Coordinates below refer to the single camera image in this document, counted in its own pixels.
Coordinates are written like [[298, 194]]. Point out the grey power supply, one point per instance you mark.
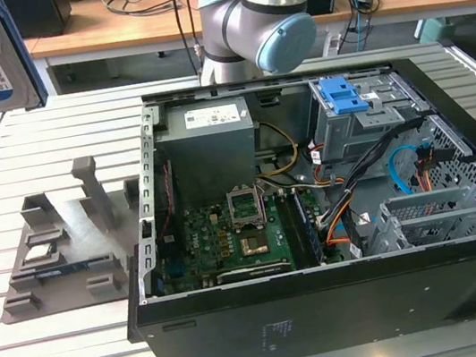
[[207, 156]]

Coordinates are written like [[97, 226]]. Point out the blue RAM stick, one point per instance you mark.
[[64, 269]]

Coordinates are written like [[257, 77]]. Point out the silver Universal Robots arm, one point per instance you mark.
[[240, 19]]

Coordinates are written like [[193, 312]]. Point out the silver CPU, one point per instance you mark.
[[39, 254]]

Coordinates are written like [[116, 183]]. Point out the long wooden desk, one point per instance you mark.
[[107, 36]]

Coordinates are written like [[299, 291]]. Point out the white power strip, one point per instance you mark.
[[331, 45]]

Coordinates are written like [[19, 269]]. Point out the grey disk bay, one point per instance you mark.
[[431, 225]]

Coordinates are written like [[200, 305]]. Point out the black PC case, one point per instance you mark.
[[332, 317]]

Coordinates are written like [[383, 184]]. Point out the green motherboard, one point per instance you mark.
[[224, 235]]

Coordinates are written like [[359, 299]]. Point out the black graphics card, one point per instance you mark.
[[253, 273]]

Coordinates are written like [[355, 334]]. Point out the grey parts rack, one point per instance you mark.
[[71, 241]]

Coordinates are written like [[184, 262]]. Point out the CPU socket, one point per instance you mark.
[[253, 246]]

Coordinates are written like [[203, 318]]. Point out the black RAM slot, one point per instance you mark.
[[292, 233]]

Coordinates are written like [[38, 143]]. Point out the pale green bin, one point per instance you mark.
[[441, 28]]

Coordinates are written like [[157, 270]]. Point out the grey optical drive cage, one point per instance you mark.
[[349, 138]]

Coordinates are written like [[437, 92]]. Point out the blue drive latch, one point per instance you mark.
[[340, 94]]

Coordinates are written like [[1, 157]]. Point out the installed RAM stick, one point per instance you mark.
[[309, 230]]

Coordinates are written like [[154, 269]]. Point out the large black computer tower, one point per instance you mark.
[[44, 14]]

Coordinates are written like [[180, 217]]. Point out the thin locking lever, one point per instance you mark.
[[262, 202]]

